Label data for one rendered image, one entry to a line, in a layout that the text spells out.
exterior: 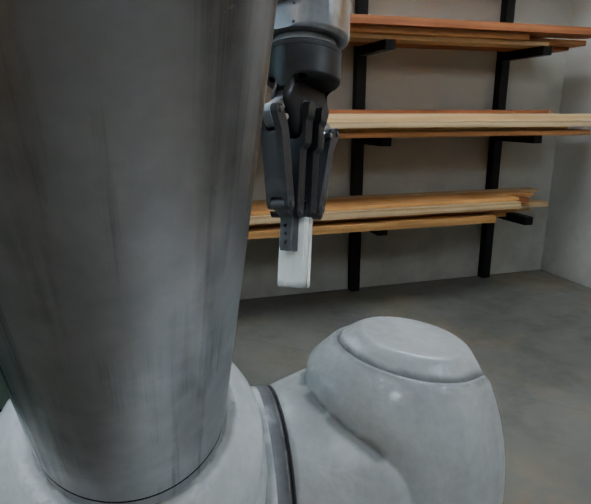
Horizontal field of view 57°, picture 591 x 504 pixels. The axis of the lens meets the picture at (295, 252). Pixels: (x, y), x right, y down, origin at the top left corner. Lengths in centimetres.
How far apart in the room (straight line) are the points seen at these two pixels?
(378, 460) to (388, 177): 322
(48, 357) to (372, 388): 23
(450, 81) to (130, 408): 358
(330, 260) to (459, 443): 313
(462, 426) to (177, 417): 21
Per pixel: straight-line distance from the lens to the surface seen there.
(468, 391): 39
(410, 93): 358
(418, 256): 376
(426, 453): 37
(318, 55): 53
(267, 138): 51
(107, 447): 24
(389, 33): 302
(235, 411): 32
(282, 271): 54
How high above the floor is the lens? 113
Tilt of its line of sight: 14 degrees down
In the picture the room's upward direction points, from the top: straight up
